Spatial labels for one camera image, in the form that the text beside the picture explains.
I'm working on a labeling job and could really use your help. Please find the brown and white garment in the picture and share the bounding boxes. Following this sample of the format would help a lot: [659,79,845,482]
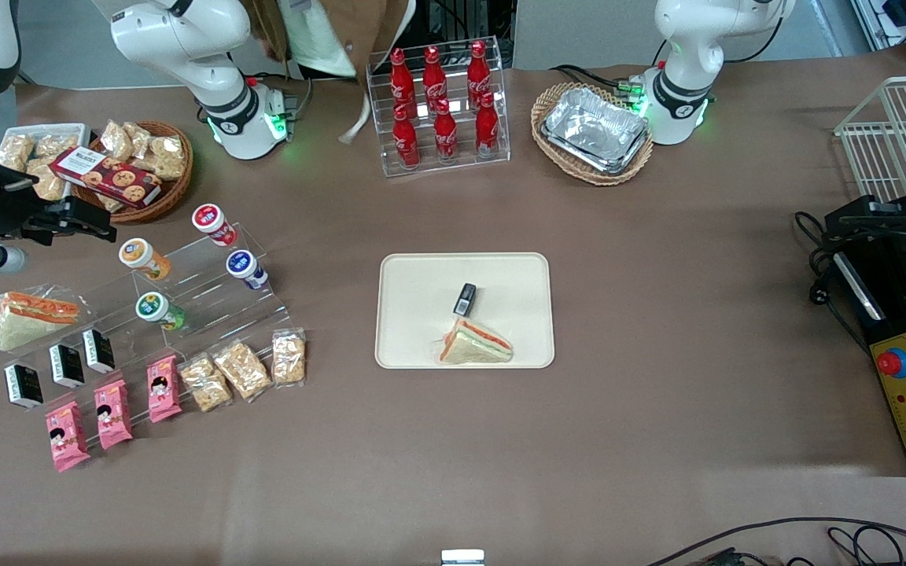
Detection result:
[245,0,416,145]

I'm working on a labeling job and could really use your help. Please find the red cola bottle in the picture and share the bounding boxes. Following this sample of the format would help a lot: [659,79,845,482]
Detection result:
[422,45,448,107]
[474,92,500,157]
[389,48,416,111]
[466,40,492,101]
[392,105,422,171]
[433,97,459,163]

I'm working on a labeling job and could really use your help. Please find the light tan wicker basket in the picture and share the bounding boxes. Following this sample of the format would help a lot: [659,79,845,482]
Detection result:
[531,82,655,187]

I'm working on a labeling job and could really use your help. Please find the clear acrylic stepped stand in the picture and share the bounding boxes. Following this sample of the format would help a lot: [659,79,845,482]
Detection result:
[0,223,293,413]

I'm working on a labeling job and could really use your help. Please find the green gum bottle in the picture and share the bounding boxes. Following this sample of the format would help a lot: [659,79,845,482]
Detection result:
[135,292,186,332]

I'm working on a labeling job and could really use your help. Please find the red cookie box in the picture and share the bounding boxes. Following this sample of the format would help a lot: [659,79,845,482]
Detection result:
[50,146,164,208]

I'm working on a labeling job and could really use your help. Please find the cream plastic tray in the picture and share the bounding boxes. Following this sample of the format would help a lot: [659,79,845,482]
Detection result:
[375,252,555,369]

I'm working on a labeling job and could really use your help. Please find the blue gum bottle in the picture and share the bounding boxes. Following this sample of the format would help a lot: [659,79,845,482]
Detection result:
[226,250,270,290]

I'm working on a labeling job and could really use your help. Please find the oat bar clear wrap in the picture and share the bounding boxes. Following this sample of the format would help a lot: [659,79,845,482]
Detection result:
[212,340,273,402]
[179,353,233,413]
[272,329,307,387]

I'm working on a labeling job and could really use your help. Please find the white wire basket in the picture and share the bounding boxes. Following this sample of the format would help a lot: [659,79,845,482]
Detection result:
[834,75,906,207]

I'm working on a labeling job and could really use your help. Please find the long black cable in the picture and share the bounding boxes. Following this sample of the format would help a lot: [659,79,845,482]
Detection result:
[646,516,906,566]

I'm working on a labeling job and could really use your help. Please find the red gum bottle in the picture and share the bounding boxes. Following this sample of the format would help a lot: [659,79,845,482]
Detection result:
[192,204,238,248]

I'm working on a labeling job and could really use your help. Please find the white rectangular snack bin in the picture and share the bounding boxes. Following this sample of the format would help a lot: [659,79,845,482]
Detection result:
[0,123,93,202]

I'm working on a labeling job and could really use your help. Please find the black machine yellow panel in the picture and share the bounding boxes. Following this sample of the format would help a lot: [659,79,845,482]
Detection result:
[825,200,906,477]

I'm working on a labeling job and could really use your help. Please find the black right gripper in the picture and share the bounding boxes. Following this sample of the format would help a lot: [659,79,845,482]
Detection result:
[0,153,118,242]

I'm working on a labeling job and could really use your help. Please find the dark brown wicker basket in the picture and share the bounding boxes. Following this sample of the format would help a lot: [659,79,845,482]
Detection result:
[68,120,194,226]

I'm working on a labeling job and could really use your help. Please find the grey background shelving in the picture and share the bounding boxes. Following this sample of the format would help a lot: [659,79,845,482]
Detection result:
[850,0,906,57]

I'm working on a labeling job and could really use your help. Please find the wrapped triangle sandwich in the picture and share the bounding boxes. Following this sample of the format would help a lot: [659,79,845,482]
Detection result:
[440,318,514,366]
[0,290,81,351]

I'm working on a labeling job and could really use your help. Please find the clear acrylic bottle rack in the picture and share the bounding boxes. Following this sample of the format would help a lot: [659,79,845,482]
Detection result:
[365,35,511,178]

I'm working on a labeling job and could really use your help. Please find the orange gum bottle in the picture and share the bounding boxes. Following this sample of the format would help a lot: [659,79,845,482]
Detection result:
[119,238,172,281]

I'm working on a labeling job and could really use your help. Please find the aluminium foil tray stack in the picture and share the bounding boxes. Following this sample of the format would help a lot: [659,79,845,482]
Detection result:
[540,86,651,176]

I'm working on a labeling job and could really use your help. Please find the looped black cable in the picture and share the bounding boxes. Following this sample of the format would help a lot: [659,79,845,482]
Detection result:
[825,525,906,566]

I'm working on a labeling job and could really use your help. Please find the black power cable with plug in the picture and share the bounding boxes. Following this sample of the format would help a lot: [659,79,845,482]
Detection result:
[794,210,872,351]

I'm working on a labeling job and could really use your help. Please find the pink snack packet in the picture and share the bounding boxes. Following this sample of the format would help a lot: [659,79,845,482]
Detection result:
[45,401,91,472]
[94,379,134,450]
[146,355,183,424]

